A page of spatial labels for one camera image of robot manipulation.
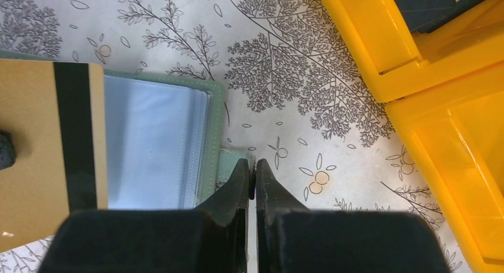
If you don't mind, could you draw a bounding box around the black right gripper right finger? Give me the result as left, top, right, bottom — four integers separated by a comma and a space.
255, 159, 450, 272

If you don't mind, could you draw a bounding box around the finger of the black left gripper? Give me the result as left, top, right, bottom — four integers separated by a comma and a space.
0, 130, 17, 170

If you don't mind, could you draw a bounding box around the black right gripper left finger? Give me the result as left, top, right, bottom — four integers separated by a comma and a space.
39, 159, 250, 272

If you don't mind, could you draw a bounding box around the beige credit card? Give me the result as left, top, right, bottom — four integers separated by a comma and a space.
1, 59, 108, 252

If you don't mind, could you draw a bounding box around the green card holder wallet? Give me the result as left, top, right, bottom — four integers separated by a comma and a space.
0, 49, 257, 211

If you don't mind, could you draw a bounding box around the yellow plastic divided bin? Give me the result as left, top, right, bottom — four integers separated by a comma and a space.
322, 0, 503, 272

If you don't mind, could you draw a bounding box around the black credit card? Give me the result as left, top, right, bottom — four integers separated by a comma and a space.
394, 0, 485, 33

